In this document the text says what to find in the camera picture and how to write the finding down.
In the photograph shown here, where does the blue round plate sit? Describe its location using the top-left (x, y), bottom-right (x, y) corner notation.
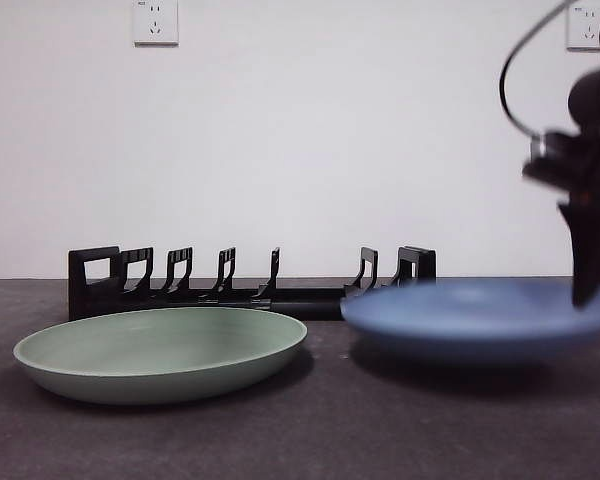
top-left (340, 278), bottom-right (600, 365)

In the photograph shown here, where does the green round plate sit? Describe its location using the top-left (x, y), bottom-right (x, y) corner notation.
top-left (13, 306), bottom-right (310, 405)

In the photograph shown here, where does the black plate rack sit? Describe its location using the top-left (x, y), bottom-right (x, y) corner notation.
top-left (68, 245), bottom-right (438, 323)

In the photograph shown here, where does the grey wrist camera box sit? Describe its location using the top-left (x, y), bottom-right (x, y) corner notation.
top-left (523, 128), bottom-right (579, 190)

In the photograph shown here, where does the white wall socket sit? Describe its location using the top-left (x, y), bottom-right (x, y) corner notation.
top-left (565, 4), bottom-right (600, 52)
top-left (133, 0), bottom-right (180, 49)

